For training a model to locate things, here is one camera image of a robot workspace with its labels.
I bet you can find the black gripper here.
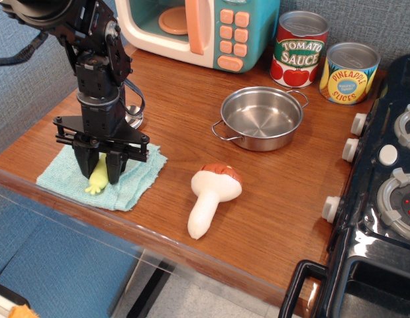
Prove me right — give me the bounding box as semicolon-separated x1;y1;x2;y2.
53;92;150;185

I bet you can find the toy microwave teal and white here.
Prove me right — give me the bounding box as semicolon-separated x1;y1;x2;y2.
116;1;280;74

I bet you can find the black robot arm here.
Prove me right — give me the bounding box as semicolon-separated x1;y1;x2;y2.
0;1;150;184

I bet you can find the pineapple slices can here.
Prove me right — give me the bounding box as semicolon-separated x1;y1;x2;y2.
319;42;380;105

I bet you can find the light blue cloth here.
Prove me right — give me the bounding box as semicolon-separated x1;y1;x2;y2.
36;144;167;211

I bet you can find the black braided cable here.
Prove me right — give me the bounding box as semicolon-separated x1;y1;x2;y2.
0;31;49;67

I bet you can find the small steel pot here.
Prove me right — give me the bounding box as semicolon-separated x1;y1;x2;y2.
211;86;309;152

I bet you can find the plush mushroom toy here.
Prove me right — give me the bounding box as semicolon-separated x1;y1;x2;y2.
187;163;242;240

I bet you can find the black toy stove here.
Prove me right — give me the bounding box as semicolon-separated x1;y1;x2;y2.
279;54;410;317

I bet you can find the spoon with yellow handle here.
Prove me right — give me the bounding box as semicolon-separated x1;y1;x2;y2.
85;105;144;195

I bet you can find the tomato sauce can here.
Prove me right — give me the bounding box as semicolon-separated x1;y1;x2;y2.
270;11;329;88

